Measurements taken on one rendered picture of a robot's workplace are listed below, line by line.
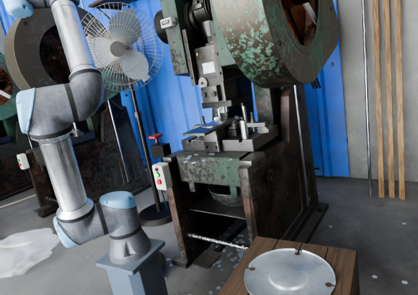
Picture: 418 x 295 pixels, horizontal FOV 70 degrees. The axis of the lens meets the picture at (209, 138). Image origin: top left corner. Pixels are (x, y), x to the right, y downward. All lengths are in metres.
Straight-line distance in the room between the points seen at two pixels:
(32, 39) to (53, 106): 1.61
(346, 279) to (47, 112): 1.01
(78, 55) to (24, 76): 1.44
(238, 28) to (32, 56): 1.70
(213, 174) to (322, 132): 1.35
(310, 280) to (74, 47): 1.03
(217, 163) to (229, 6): 0.72
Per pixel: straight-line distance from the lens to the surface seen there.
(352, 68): 2.54
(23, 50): 2.46
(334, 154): 2.68
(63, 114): 0.92
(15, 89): 4.27
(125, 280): 1.19
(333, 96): 2.56
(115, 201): 1.08
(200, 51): 1.56
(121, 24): 2.14
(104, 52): 2.22
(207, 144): 1.52
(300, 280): 1.09
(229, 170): 1.42
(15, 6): 1.14
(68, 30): 1.06
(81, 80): 0.95
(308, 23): 1.67
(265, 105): 1.70
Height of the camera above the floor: 1.05
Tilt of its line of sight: 12 degrees down
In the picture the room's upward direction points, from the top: 10 degrees counter-clockwise
